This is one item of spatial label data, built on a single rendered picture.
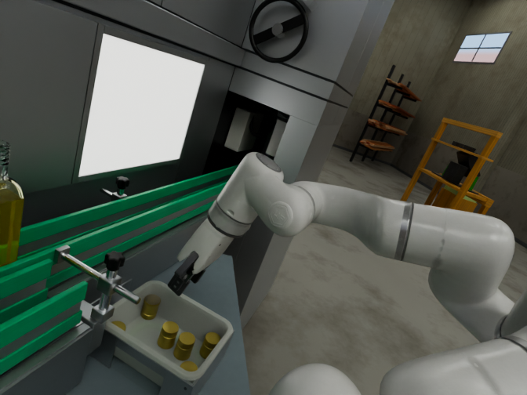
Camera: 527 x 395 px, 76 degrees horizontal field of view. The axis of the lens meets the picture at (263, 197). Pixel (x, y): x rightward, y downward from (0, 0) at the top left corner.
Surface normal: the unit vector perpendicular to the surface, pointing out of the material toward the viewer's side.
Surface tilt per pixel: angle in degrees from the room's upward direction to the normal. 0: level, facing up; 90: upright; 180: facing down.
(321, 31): 90
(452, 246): 82
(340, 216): 98
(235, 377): 0
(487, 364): 28
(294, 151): 90
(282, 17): 90
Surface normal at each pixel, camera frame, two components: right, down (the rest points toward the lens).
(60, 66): 0.88, 0.42
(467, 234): -0.28, -0.33
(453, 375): -0.07, -0.94
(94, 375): 0.33, -0.88
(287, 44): -0.33, 0.21
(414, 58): 0.16, 0.39
